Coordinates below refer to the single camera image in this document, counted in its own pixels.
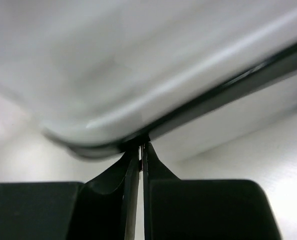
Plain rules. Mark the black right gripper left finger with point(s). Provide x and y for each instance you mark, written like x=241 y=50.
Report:
x=103 y=208

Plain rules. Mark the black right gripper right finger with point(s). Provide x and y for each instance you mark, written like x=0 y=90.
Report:
x=211 y=209

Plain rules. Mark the black white astronaut suitcase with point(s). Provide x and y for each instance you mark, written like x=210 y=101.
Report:
x=99 y=76

